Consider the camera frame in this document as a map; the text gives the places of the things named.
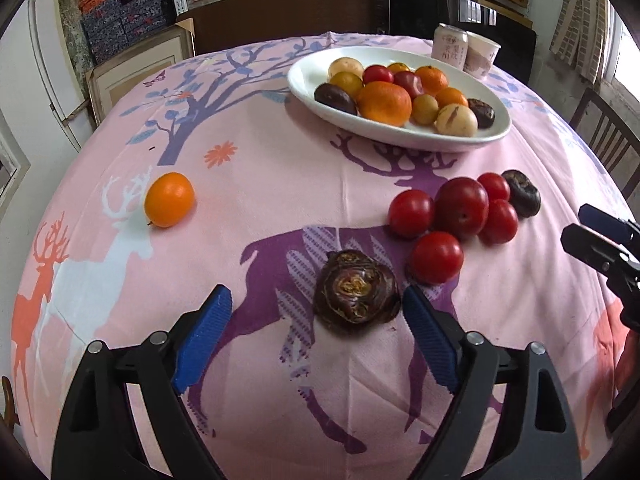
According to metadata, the dark purple striped chestnut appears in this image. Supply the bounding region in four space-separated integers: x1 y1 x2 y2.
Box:
501 169 541 218

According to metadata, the red cherry tomato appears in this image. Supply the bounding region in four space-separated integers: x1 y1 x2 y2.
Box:
407 231 464 285
362 64 394 86
478 200 518 245
387 190 434 240
477 172 511 202

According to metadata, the large red plum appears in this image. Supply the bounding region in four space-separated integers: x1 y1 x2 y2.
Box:
433 177 489 240

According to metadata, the dark brown water chestnut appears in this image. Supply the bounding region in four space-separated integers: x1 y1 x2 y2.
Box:
468 98 496 129

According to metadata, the striped pepino melon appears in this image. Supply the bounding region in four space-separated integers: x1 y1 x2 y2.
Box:
328 56 364 78
435 104 478 138

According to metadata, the small tan longan fruit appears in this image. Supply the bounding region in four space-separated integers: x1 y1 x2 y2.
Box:
411 94 439 126

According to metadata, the dark red plum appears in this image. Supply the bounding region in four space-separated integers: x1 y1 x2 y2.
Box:
394 70 424 100

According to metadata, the large orange mandarin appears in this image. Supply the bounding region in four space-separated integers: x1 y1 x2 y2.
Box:
356 82 412 127

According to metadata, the dark purple water chestnut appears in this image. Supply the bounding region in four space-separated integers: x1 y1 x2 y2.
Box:
312 249 401 333

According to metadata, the small yellow orange fruit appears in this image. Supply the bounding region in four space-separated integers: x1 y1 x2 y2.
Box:
387 62 410 74

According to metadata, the small orange kumquat fruit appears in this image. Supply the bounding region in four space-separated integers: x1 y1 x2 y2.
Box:
143 172 195 229

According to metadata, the yellow orange round fruit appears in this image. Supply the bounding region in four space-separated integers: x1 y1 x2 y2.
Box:
329 70 363 101

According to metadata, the right hand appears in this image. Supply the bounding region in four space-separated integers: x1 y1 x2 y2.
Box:
615 330 639 393

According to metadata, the dark wooden chair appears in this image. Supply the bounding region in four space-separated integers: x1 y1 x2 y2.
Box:
570 88 639 200

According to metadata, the patterned curtain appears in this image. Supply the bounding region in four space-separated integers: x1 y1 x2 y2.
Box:
550 0 622 86

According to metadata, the white paper cup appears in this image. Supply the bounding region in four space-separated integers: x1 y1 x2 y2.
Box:
463 32 501 80

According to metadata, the pink drink can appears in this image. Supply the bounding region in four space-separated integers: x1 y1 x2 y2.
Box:
431 23 469 70

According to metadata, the black panel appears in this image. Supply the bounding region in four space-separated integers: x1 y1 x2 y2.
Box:
388 0 537 84

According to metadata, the pink deer print tablecloth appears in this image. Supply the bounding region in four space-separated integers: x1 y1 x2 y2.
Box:
12 32 629 479

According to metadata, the white oval plate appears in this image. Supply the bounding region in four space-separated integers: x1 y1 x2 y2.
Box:
288 47 511 152

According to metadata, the framed picture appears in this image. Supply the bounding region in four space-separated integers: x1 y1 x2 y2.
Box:
86 18 195 125

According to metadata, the white board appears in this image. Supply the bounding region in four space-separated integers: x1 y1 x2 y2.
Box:
27 0 96 152

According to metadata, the brown wooden board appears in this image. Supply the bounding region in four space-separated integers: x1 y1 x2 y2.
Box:
178 0 388 54

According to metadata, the blue patterned boxes stack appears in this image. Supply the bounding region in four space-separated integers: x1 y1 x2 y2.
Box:
81 0 175 64

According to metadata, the window frame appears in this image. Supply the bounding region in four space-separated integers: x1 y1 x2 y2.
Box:
0 113 30 217

